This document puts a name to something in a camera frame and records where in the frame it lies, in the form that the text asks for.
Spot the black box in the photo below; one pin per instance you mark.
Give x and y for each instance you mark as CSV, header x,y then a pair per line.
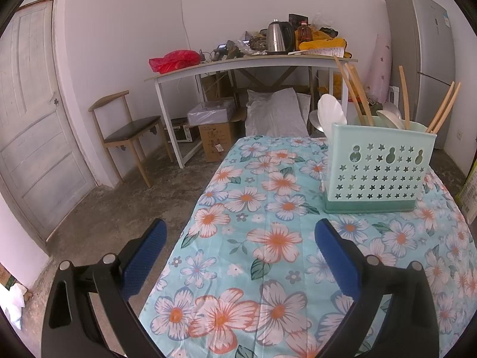
x,y
298,20

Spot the white wooden door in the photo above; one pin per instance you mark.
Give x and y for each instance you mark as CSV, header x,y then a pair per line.
x,y
33,119

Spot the wooden chair with dark seat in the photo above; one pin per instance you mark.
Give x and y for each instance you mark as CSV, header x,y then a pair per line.
x,y
130,128

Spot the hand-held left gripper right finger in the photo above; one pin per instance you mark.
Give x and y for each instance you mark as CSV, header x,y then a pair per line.
x,y
335,261

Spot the white sack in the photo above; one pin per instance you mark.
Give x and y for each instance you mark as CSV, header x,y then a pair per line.
x,y
277,113

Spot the bottle of orange liquid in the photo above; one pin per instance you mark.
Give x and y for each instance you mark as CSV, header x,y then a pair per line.
x,y
305,33

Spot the silver refrigerator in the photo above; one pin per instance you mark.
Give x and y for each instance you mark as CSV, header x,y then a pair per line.
x,y
421,52

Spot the white plastic stool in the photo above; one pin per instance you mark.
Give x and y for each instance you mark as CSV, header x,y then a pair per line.
x,y
394,95

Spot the yellow bag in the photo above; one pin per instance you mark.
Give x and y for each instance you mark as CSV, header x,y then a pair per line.
x,y
328,46

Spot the white plastic bag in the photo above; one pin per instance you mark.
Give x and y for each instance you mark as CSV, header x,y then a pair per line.
x,y
13,305

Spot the brown cardboard box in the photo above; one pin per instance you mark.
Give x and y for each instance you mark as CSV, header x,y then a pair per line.
x,y
218,141

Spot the white desk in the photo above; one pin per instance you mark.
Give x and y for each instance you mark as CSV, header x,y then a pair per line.
x,y
238,65

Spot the mint green utensil holder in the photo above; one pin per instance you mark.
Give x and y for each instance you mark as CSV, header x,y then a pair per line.
x,y
376,179

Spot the metal spoon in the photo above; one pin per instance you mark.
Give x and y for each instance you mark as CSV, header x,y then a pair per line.
x,y
393,108

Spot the cream ceramic spoon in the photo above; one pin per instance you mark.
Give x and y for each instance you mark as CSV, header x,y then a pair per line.
x,y
389,119

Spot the white plastic-wrapped box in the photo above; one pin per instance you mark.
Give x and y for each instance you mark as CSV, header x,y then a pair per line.
x,y
210,112

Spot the white and green rice bag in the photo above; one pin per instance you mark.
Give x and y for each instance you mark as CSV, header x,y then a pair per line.
x,y
470,194

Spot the floral blue blanket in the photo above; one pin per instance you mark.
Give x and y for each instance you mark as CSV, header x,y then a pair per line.
x,y
268,238

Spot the steel electric kettle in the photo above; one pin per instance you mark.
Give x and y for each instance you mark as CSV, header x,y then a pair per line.
x,y
278,37

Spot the red plastic bag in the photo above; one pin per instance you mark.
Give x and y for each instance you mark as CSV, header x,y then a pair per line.
x,y
173,61

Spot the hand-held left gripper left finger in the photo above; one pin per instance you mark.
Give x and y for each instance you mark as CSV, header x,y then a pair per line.
x,y
145,257

